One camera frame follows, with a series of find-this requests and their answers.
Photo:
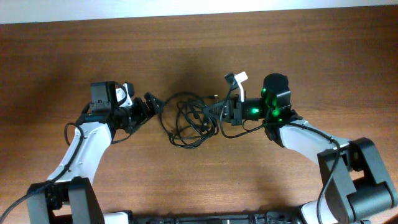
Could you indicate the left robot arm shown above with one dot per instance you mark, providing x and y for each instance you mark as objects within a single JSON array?
[{"x": 67, "y": 196}]

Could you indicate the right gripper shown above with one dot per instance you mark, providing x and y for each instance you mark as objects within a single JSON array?
[{"x": 236, "y": 116}]

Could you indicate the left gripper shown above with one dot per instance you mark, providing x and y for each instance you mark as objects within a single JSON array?
[{"x": 143, "y": 113}]

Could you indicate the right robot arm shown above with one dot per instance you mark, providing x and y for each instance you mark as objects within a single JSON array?
[{"x": 356, "y": 184}]

